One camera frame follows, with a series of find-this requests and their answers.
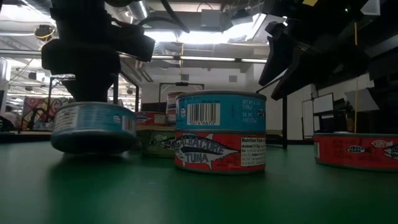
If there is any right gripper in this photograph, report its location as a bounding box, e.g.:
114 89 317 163
258 0 371 101

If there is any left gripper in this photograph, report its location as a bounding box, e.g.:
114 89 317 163
42 39 122 103

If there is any blue label tuna can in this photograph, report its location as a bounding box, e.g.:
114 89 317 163
175 90 267 134
50 101 140 155

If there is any red label albacore tuna can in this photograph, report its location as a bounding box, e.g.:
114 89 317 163
174 130 267 174
312 133 398 172
134 111 168 128

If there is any green label tuna can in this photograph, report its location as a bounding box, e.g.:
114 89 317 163
136 128 177 159

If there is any whiteboard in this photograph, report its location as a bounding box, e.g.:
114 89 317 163
302 92 335 141

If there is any colourful patterned fabric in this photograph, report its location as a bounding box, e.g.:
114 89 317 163
21 96 69 131

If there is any black background monitor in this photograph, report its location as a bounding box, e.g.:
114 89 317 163
141 102 168 113

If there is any person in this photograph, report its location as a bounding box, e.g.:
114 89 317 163
1 105 20 131

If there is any grey hanging sheet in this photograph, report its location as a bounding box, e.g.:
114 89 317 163
343 88 381 113

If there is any grey ceiling air unit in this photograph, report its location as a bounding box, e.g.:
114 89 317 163
139 9 237 32

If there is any green table mat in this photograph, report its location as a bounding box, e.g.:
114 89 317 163
0 139 398 224

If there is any black camera gantry frame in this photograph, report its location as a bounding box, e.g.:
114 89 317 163
46 74 77 125
158 82 205 91

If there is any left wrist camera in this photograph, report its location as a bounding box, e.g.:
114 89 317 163
107 18 156 63

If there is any black ceiling camera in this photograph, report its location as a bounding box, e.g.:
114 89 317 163
33 24 53 50

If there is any yellow hanging cable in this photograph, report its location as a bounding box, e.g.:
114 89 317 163
353 21 359 134

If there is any black metal table frame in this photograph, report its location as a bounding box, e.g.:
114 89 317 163
0 130 314 146

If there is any smooth silver ceiling duct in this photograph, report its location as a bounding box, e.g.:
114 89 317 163
126 0 150 20

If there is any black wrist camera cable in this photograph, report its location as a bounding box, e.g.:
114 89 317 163
136 0 191 34

